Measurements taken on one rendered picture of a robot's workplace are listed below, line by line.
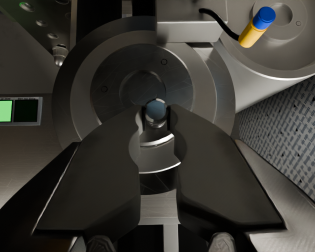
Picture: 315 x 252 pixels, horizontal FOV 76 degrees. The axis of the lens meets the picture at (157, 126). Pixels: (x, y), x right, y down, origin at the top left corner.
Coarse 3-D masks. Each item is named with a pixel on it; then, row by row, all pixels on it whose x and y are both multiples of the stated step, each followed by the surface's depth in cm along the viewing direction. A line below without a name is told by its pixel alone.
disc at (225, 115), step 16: (144, 16) 17; (96, 32) 17; (112, 32) 17; (80, 48) 17; (208, 48) 17; (64, 64) 16; (80, 64) 16; (208, 64) 17; (224, 64) 17; (64, 80) 16; (224, 80) 16; (64, 96) 16; (224, 96) 16; (64, 112) 16; (224, 112) 16; (64, 128) 16; (224, 128) 16; (64, 144) 16; (160, 144) 16; (144, 176) 15; (160, 176) 15; (176, 176) 15; (144, 192) 15; (160, 192) 15
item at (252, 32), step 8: (200, 8) 14; (208, 8) 13; (264, 8) 9; (216, 16) 12; (256, 16) 9; (264, 16) 9; (272, 16) 9; (224, 24) 12; (248, 24) 10; (256, 24) 10; (264, 24) 9; (232, 32) 12; (248, 32) 10; (256, 32) 10; (240, 40) 11; (248, 40) 11
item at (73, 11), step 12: (72, 0) 18; (84, 0) 20; (96, 0) 24; (108, 0) 31; (72, 12) 18; (84, 12) 20; (96, 12) 24; (108, 12) 31; (72, 24) 17; (84, 24) 20; (96, 24) 24
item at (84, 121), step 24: (96, 48) 16; (168, 48) 16; (192, 48) 16; (192, 72) 16; (72, 96) 16; (216, 96) 16; (72, 120) 15; (96, 120) 15; (168, 144) 15; (144, 168) 15; (168, 168) 15
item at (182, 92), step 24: (120, 48) 15; (144, 48) 15; (96, 72) 14; (120, 72) 14; (144, 72) 15; (168, 72) 14; (96, 96) 14; (120, 96) 14; (144, 96) 14; (168, 96) 14; (192, 96) 14; (144, 144) 14
